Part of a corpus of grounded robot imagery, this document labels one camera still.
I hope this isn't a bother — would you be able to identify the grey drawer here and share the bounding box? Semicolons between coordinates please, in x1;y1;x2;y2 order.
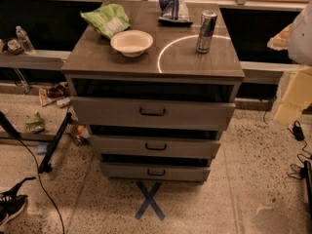
91;136;220;159
71;97;235;131
100;162;211;183

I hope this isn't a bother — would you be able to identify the black sneaker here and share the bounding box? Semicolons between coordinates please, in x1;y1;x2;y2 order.
0;176;35;226

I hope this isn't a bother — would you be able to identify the green chip bag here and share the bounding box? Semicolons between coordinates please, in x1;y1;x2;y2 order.
80;3;131;39

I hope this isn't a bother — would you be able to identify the crumpled snack wrapper on floor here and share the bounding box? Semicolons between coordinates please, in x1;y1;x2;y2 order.
39;82;70;107

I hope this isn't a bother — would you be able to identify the wire basket with items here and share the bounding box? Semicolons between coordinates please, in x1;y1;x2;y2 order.
65;106;90;146

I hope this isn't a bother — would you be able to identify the clear water bottle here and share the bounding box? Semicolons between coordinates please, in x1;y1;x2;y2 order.
16;25;35;55

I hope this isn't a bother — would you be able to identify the grey drawer cabinet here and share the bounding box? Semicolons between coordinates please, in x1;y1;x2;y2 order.
61;1;244;168

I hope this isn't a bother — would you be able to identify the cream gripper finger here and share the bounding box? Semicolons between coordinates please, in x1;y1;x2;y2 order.
273;67;312;125
267;24;292;51

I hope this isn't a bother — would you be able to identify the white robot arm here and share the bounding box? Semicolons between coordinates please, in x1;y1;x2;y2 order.
267;1;312;125

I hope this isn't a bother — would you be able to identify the blue tape cross mark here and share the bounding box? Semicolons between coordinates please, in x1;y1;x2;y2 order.
135;181;165;221

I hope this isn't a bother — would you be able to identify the blue chip bag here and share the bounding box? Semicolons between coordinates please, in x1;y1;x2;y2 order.
158;0;193;26

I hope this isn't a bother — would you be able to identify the black floor cable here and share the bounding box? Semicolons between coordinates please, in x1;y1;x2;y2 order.
0;111;66;234

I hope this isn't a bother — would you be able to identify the grey bottom drawer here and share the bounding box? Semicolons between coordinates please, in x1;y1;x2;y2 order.
100;162;211;183

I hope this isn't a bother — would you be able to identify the round container on shelf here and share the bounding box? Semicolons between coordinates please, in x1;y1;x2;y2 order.
1;38;23;55

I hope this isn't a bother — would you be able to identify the small green bag on floor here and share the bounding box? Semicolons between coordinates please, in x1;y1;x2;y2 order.
25;112;45;134

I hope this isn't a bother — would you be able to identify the grey top drawer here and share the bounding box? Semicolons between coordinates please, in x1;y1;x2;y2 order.
71;97;235;131

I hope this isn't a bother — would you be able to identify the silver blue energy drink can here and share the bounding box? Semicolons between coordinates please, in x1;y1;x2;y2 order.
196;10;217;54

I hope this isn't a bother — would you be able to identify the white bowl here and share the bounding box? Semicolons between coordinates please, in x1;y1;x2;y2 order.
110;30;153;58

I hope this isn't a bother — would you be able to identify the black tripod leg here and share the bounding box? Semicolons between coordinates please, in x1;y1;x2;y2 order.
38;112;72;174

